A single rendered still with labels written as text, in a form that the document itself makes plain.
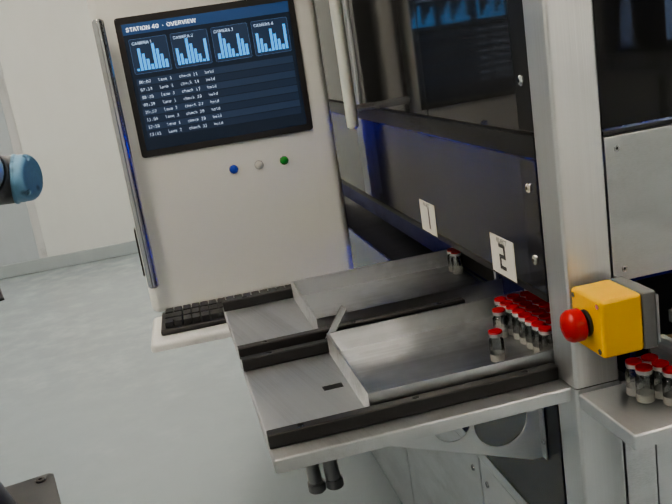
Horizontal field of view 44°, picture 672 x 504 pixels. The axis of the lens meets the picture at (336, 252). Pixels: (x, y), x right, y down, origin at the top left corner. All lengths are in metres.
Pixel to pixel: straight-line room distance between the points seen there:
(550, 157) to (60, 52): 5.65
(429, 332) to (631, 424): 0.44
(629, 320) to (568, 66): 0.31
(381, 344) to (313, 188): 0.72
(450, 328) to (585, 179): 0.42
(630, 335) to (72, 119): 5.76
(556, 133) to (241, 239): 1.10
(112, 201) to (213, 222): 4.61
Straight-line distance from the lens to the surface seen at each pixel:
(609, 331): 1.02
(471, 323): 1.40
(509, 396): 1.14
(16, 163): 1.37
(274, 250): 2.00
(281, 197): 1.98
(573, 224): 1.07
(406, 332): 1.37
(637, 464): 1.23
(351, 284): 1.69
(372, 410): 1.09
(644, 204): 1.12
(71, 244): 6.65
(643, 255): 1.13
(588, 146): 1.06
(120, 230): 6.60
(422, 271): 1.71
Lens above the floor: 1.37
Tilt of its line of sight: 14 degrees down
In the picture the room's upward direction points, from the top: 9 degrees counter-clockwise
